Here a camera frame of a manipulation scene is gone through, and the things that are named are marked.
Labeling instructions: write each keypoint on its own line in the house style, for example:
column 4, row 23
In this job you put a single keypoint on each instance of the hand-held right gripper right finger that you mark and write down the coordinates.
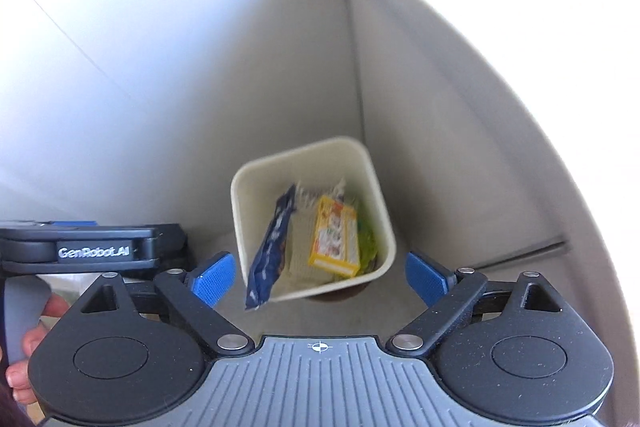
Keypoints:
column 425, row 279

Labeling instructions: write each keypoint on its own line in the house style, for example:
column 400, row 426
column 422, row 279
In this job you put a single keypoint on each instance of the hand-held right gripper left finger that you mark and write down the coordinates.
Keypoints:
column 212, row 279

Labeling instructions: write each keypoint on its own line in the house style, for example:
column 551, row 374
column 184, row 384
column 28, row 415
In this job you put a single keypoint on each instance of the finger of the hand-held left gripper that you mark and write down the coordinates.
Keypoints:
column 70, row 224

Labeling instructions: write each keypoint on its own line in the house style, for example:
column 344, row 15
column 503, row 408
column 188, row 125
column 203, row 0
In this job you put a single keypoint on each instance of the navy snack wrapper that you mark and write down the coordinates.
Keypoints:
column 272, row 252

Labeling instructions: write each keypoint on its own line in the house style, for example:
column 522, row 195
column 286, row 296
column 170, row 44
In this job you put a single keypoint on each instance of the green cabbage leaf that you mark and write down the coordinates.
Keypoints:
column 367, row 239

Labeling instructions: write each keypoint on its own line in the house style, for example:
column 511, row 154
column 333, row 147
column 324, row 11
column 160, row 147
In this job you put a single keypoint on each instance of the cream square trash bin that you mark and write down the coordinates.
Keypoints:
column 250, row 207

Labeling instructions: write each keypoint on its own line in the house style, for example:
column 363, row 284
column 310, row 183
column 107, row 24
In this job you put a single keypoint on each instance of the yellow printed cardboard box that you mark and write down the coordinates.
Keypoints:
column 335, row 239

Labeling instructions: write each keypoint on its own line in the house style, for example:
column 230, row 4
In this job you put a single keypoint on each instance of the person's left hand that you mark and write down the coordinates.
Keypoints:
column 35, row 342

